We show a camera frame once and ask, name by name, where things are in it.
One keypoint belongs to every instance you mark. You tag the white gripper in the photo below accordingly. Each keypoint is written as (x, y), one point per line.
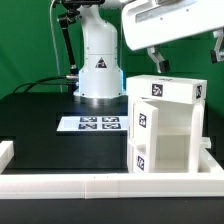
(147, 23)

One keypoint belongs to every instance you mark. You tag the white cabinet top block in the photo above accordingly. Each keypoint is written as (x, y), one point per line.
(173, 89)

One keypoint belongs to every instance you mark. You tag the white cabinet body box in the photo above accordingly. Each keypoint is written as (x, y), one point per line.
(179, 134)

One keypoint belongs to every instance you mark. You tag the white cabinet door panel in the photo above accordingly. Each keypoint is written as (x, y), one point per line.
(142, 137)

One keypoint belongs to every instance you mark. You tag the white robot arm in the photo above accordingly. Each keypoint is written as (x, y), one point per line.
(100, 77)

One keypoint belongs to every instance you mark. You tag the white U-shaped obstacle fence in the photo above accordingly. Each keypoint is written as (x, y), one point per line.
(207, 183)

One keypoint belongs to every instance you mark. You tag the white fiducial marker sheet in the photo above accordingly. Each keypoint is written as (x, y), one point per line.
(92, 123)

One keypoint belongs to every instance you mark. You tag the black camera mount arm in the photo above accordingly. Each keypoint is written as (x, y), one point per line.
(71, 15)

